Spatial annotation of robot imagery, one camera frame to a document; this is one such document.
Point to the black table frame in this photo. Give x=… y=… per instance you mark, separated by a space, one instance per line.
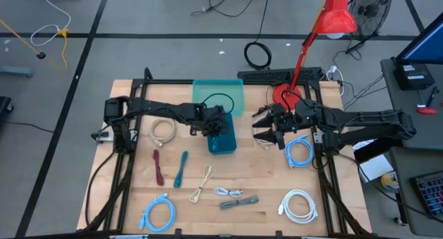
x=162 y=81

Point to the small black puck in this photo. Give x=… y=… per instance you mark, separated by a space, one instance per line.
x=41 y=55

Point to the small silver device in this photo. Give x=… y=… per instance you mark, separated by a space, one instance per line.
x=104 y=136

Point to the black edge clamp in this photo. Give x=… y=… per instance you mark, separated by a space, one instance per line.
x=279 y=234
x=178 y=233

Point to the black pen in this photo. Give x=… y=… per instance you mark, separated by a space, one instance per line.
x=432 y=95

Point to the dark teal plastic bin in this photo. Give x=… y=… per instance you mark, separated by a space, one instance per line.
x=223 y=145

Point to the black floor fan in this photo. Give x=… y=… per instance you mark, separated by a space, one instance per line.
x=371 y=6

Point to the dark grey side desk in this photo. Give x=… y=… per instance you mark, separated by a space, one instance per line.
x=405 y=104

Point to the computer monitor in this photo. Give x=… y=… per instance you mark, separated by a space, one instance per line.
x=425 y=45

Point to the grey equipment base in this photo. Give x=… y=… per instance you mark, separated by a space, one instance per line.
x=15 y=71

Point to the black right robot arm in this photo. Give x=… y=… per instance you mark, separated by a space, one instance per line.
x=363 y=119

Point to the black keyboard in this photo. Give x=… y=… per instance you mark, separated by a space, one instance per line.
x=277 y=74

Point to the white power adapter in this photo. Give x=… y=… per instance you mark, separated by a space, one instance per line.
x=332 y=70

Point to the backlit colourful keyboard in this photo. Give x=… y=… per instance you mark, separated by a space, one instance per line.
x=431 y=194

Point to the silver aluminium bar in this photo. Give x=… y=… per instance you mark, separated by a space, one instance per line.
x=128 y=237

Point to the yellow round object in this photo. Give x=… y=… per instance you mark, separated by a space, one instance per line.
x=389 y=181

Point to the black box device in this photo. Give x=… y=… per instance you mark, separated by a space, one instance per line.
x=413 y=76

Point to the light teal plastic bin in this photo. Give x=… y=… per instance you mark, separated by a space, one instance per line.
x=214 y=88

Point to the white paper sheet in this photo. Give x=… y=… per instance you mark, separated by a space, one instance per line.
x=375 y=168

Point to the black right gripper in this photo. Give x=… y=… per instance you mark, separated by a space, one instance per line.
x=285 y=117

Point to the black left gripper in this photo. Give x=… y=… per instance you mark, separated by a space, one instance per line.
x=212 y=119

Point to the black floor cart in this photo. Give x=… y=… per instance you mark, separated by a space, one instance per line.
x=5 y=109

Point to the red desk object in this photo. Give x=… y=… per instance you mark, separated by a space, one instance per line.
x=427 y=111

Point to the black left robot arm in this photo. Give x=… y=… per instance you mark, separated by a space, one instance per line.
x=155 y=109

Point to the silver metal bracket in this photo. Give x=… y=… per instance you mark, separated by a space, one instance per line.
x=317 y=138

